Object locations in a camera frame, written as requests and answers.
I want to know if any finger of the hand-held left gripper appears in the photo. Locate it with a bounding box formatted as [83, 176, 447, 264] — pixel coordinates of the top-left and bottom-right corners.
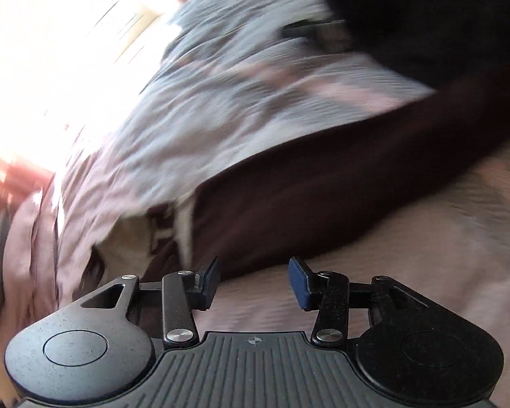
[283, 19, 349, 40]

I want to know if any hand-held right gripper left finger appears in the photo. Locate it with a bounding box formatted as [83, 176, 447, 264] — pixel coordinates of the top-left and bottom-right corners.
[82, 257, 220, 349]

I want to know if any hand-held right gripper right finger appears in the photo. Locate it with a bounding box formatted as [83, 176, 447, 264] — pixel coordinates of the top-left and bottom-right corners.
[289, 257, 430, 348]

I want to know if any beige and brown sweater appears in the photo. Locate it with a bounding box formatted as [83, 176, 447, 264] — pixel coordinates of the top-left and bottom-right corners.
[87, 66, 510, 408]

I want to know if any black garment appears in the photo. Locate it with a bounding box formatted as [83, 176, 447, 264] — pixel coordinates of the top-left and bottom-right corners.
[325, 0, 510, 86]

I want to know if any pink grey herringbone blanket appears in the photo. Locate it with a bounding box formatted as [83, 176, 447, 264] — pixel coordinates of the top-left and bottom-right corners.
[8, 0, 434, 332]

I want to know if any window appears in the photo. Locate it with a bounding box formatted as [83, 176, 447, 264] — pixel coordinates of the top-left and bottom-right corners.
[0, 0, 183, 171]

